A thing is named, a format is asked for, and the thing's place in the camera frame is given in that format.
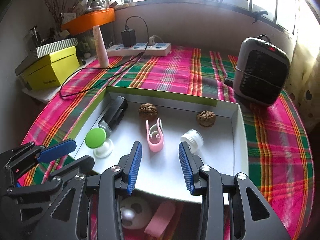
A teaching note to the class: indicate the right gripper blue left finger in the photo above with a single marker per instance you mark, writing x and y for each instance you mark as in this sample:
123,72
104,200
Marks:
133,164

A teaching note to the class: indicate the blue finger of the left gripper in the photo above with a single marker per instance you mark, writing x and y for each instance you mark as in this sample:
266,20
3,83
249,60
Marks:
56,151
83,165

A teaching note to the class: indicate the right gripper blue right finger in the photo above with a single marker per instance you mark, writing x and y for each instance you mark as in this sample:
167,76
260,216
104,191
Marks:
186,162

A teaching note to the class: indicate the green cap mushroom toy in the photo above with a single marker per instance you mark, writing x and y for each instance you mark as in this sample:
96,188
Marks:
97,140

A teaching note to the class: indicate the white round jar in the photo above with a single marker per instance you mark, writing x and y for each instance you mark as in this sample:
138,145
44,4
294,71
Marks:
193,139

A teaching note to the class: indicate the pink clip holder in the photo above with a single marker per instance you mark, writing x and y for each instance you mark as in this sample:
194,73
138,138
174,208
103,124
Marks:
155,136

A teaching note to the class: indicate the white panda fan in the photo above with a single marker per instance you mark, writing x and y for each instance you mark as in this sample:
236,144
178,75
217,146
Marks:
135,213

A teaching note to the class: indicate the brown walnut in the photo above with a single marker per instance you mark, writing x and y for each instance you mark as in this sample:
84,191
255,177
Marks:
206,118
148,111

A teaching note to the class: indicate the black rectangular device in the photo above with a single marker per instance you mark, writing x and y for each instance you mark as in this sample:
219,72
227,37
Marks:
113,115

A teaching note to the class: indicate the pink oblong case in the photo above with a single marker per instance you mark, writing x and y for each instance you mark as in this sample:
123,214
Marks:
161,219

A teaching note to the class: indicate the white green cardboard tray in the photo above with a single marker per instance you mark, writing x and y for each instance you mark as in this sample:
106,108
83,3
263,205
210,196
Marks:
224,144

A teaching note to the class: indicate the yellow box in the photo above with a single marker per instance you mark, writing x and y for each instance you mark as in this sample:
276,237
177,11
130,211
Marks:
51,70

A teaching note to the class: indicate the pink green plaid tablecloth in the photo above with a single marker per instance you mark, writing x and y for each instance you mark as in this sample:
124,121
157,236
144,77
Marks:
280,160

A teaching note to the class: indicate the beige cosmetic tube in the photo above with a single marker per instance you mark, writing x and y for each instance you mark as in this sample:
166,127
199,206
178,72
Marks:
100,47

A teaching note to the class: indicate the striped white box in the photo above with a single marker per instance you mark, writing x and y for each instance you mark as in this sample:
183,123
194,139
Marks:
46,49

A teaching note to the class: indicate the white power strip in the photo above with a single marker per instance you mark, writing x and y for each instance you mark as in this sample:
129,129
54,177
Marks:
158,49

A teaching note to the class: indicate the grey black space heater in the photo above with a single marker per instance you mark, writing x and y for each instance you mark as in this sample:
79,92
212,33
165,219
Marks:
261,70

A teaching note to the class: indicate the black charger adapter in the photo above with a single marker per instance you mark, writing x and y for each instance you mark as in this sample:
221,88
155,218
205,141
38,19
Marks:
128,37

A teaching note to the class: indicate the orange tray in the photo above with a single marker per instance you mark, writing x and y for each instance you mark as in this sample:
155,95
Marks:
87,21

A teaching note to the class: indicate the floral cream curtain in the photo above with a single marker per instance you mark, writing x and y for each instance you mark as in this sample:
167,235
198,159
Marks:
302,84

